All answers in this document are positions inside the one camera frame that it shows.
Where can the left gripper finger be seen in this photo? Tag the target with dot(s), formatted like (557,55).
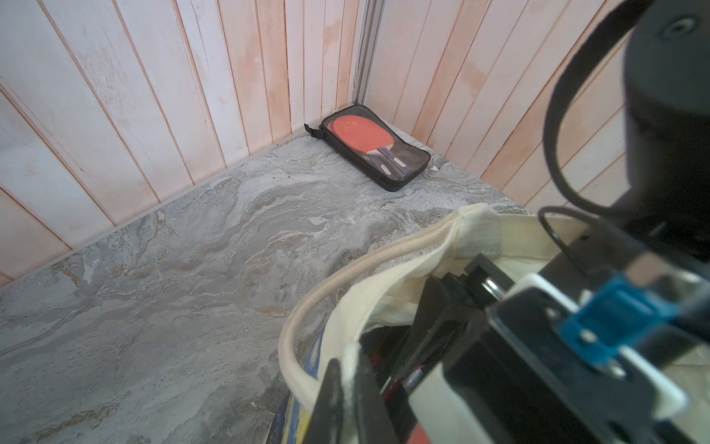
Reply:
(349,407)

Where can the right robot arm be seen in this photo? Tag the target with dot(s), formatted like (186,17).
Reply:
(629,288)

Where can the canvas tote bag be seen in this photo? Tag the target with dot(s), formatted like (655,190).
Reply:
(382,289)

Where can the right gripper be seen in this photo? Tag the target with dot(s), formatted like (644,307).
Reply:
(446,307)

